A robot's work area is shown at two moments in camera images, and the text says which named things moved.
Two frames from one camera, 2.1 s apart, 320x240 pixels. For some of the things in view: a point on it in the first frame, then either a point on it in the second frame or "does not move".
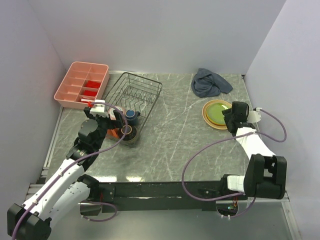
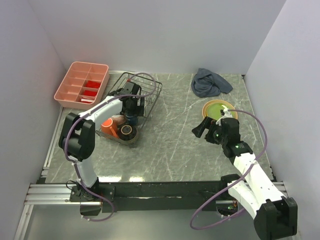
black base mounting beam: (167, 196) does not move
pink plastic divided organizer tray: (82, 83) does not move
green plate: (214, 112) does not move
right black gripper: (227, 114) → (206, 123)
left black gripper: (118, 123) → (138, 110)
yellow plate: (204, 114) does not move
